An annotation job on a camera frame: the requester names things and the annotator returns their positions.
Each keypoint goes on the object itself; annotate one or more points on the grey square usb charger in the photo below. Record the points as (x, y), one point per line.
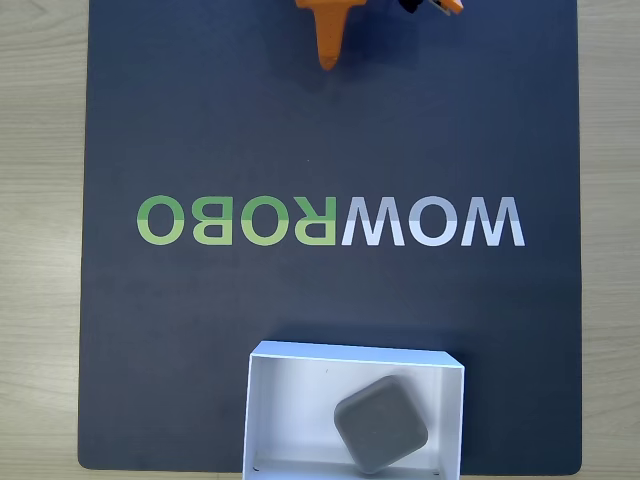
(380, 425)

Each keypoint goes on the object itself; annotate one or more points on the dark mat with WOWROBO print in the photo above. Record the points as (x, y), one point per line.
(150, 325)

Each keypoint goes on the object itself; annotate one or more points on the white cardboard box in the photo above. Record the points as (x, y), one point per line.
(290, 410)

